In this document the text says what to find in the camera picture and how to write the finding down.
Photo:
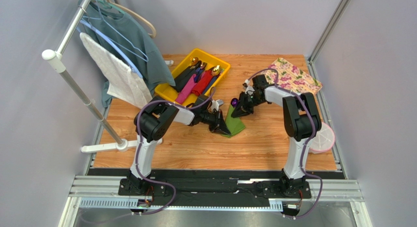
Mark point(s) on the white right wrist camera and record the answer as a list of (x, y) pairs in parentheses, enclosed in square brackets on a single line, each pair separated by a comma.
[(248, 89)]

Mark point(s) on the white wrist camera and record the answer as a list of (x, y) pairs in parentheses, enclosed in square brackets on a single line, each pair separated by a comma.
[(248, 89), (215, 105)]

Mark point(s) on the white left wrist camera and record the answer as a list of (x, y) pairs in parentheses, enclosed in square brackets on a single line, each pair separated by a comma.
[(215, 105)]

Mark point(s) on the black rolled napkin in bin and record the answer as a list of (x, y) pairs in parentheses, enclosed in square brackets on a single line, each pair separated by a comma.
[(182, 79)]

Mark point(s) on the pink rolled napkin in bin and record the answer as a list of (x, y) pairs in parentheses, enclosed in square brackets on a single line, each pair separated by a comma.
[(186, 91)]

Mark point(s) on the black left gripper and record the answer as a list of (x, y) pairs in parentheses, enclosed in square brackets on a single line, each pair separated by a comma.
[(219, 125)]

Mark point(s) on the floral patterned tray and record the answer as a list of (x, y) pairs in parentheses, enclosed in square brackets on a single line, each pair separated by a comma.
[(291, 77)]

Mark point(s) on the green paper napkin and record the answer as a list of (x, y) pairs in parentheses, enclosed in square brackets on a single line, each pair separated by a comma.
[(234, 125)]

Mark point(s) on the blue rolled napkin in bin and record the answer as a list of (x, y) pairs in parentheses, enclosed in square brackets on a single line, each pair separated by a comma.
[(212, 81)]

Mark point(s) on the red rolled napkin in bin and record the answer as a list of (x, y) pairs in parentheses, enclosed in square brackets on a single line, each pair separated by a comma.
[(204, 80)]

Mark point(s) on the yellow plastic cutlery bin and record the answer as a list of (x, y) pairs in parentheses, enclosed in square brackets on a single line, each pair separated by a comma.
[(167, 92)]

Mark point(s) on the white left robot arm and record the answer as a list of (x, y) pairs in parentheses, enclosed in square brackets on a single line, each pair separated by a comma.
[(152, 123)]

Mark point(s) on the blue wire hanger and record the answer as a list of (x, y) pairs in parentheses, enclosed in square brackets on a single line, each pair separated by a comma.
[(86, 21)]

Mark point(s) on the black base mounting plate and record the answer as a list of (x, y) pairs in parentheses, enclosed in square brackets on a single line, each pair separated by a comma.
[(216, 188)]

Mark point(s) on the white towel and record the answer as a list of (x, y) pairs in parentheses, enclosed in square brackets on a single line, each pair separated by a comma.
[(123, 82)]

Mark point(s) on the grey-green t-shirt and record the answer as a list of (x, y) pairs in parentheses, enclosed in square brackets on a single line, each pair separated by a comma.
[(155, 71)]

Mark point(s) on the dark purple spoon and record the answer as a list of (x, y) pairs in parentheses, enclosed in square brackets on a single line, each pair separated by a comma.
[(234, 102)]

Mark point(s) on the aluminium frame rail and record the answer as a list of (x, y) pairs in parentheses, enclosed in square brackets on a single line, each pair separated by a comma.
[(102, 192)]

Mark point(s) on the white mesh food cover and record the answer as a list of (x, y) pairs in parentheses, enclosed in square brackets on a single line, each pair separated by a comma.
[(323, 141)]

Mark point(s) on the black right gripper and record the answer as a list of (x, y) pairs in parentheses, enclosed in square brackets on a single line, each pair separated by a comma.
[(247, 99)]

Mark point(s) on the wooden clothes hanger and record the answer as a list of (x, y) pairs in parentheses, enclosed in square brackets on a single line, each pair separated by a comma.
[(122, 9)]

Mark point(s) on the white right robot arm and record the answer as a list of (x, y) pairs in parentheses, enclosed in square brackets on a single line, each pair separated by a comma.
[(301, 122)]

